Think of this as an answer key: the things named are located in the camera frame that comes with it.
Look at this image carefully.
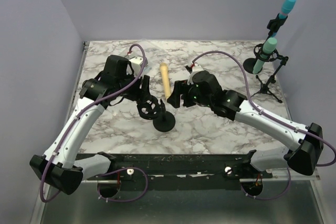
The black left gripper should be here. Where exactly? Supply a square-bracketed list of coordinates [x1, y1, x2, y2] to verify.
[115, 69, 151, 103]

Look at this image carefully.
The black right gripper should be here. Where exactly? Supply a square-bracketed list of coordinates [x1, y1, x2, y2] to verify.
[167, 79, 213, 108]

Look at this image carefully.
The black shock mount desk stand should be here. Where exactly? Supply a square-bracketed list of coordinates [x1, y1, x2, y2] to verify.
[136, 96, 176, 133]

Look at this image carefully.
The cream yellow microphone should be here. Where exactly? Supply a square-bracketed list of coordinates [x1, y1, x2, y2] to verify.
[160, 62, 171, 100]

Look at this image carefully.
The black tripod shock mount stand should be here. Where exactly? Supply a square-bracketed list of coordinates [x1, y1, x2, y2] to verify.
[252, 49, 289, 103]

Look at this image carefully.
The mint green microphone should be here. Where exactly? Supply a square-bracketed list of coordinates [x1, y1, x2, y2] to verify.
[253, 37, 277, 74]

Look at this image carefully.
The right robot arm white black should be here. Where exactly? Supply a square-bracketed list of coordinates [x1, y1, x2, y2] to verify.
[167, 70, 323, 178]

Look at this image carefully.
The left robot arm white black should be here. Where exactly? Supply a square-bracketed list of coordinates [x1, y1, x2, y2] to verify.
[29, 55, 159, 197]

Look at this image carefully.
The black round base mic stand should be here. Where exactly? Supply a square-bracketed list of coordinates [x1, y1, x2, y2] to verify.
[243, 13, 288, 74]

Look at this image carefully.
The blue microphone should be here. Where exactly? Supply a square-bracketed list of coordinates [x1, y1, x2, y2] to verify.
[267, 0, 296, 37]

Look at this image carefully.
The clear plastic screw organizer box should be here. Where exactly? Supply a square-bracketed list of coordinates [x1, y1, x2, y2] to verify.
[143, 60, 152, 74]

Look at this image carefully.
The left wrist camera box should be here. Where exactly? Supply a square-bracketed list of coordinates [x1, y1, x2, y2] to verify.
[129, 56, 148, 75]

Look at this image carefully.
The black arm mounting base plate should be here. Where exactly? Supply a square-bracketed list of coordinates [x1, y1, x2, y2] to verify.
[91, 153, 272, 191]

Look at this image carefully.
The aluminium extrusion rail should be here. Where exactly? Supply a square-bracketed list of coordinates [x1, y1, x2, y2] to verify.
[78, 167, 321, 183]

